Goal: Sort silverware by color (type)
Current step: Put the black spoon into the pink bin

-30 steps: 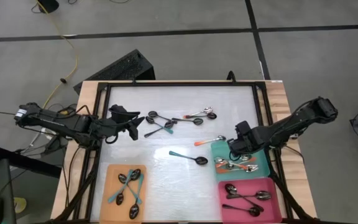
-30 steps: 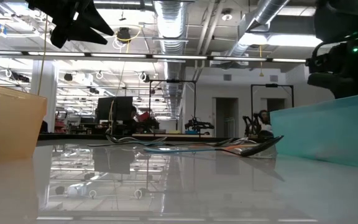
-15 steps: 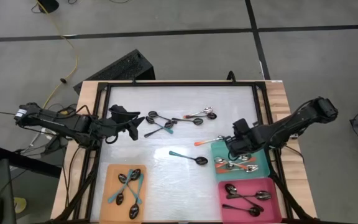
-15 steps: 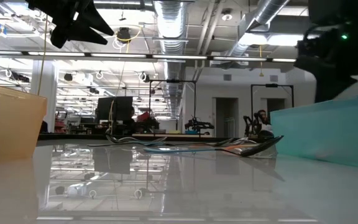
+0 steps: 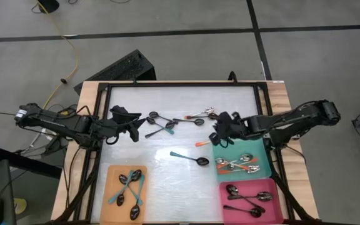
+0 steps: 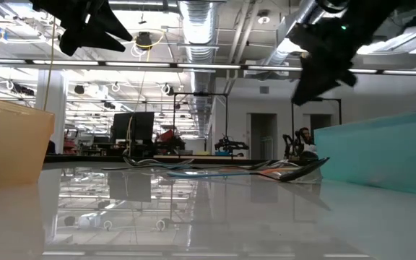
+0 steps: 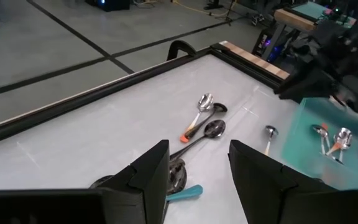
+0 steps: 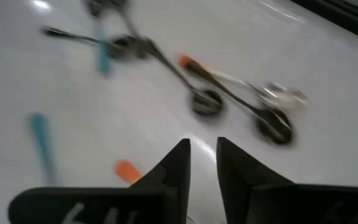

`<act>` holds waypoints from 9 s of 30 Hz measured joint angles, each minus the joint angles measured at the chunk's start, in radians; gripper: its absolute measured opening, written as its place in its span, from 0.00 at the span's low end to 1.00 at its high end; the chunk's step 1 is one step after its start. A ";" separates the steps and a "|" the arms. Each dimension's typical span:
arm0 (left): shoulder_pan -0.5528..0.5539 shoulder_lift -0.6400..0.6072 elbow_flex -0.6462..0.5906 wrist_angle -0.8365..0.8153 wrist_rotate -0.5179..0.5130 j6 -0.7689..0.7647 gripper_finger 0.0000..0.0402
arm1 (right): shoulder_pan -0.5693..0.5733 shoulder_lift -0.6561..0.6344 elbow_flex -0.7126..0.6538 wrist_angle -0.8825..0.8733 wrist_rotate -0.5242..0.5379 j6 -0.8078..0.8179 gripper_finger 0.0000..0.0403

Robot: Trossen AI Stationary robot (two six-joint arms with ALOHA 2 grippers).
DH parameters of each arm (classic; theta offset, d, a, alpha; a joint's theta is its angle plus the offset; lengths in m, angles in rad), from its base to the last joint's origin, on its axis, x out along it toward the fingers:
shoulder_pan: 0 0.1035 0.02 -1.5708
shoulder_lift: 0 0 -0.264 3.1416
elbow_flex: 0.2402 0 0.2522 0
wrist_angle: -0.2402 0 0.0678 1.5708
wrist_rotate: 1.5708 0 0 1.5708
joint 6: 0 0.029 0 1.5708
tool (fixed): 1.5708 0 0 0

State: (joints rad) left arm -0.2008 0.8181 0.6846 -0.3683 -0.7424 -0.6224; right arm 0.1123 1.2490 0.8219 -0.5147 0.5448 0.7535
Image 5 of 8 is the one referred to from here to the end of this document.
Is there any black computer tower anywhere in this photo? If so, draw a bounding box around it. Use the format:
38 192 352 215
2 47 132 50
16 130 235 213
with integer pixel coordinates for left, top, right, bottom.
73 49 157 96

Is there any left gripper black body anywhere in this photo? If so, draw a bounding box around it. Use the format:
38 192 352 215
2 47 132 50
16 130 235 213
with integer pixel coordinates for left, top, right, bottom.
100 105 139 143

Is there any pink plastic tray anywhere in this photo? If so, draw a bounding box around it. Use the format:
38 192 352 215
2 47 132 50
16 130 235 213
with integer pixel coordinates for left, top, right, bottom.
219 177 284 225

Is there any black cable bundle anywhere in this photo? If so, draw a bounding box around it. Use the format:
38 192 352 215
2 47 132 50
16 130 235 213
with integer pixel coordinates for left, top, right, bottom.
272 171 321 223
59 145 103 223

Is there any black round base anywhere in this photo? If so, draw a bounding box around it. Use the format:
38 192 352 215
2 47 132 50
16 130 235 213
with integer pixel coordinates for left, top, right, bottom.
37 0 61 14

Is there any black metal table frame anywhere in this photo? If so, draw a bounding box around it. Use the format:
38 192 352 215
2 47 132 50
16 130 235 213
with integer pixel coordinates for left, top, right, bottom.
73 81 296 224

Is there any yellow cable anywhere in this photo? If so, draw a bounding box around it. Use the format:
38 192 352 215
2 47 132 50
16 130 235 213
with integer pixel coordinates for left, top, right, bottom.
36 0 79 121

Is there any yellow tape roll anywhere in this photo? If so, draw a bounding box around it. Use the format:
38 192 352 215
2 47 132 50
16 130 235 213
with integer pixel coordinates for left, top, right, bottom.
13 198 28 216

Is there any teal plastic tray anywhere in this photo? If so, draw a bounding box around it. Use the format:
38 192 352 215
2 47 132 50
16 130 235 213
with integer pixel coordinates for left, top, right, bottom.
211 139 273 183

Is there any orange plastic tray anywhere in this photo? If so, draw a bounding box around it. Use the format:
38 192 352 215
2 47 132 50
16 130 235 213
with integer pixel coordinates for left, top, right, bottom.
100 164 149 225

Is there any dark utensil handle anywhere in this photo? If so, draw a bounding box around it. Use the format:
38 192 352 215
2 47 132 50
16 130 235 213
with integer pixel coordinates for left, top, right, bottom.
226 184 267 214

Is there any black floor bar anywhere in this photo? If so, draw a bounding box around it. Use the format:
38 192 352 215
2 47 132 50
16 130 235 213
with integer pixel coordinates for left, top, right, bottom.
0 146 64 179

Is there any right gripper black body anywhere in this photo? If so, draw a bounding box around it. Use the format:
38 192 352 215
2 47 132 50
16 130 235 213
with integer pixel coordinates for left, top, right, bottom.
214 112 258 140

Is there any white glossy table mat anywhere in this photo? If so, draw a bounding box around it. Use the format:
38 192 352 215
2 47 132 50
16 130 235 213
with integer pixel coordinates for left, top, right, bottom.
91 86 289 223

